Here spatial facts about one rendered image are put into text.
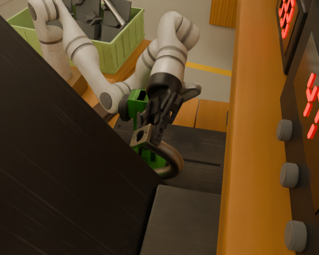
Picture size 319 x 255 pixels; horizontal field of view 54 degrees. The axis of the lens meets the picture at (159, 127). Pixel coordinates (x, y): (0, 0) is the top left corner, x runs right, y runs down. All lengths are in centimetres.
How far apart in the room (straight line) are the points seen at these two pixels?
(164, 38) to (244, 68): 51
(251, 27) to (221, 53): 306
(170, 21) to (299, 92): 62
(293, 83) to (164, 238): 35
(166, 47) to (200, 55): 257
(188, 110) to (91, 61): 43
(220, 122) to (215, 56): 216
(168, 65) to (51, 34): 62
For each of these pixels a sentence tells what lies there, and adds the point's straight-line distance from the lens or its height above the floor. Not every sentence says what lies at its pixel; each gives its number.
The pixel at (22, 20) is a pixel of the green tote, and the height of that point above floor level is 92.
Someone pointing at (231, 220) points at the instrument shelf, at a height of 154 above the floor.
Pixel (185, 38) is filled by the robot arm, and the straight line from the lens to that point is 79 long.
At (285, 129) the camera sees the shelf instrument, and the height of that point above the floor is 156.
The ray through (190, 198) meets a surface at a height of 124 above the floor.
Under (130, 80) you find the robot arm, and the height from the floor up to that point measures 111.
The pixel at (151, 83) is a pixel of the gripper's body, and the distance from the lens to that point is 67.
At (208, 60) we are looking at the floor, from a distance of 324.
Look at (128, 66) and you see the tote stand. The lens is 166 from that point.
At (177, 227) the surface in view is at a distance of 50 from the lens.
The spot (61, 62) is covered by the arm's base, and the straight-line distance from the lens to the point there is 128.
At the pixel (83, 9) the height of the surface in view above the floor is 97.
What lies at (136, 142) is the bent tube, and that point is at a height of 124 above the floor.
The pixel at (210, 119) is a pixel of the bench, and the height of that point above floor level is 88.
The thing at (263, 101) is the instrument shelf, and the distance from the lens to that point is 23.
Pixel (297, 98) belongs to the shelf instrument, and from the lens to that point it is 18.
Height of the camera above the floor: 168
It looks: 44 degrees down
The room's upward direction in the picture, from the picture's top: straight up
